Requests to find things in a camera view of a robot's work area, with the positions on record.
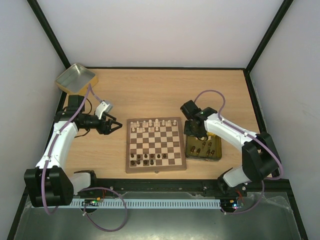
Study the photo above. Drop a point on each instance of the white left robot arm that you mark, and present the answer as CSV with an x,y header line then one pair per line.
x,y
47,184

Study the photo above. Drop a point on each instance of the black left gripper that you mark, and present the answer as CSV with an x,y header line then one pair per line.
x,y
106,130

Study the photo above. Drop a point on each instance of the wooden chess board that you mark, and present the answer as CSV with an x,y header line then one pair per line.
x,y
160,151

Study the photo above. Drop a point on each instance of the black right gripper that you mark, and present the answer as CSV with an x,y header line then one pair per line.
x,y
195,132

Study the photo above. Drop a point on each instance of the yellow tin tray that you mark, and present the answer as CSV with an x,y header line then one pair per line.
x,y
209,150

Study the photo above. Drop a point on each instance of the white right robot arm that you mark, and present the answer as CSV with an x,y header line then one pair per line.
x,y
259,155

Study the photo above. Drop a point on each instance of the white slotted cable duct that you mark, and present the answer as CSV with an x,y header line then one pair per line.
x,y
148,204

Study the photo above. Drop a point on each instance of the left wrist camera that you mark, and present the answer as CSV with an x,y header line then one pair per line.
x,y
103,108

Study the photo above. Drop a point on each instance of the gold tin box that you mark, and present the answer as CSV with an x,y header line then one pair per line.
x,y
76,79

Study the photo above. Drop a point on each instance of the black enclosure frame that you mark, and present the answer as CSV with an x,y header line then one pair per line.
x,y
157,125

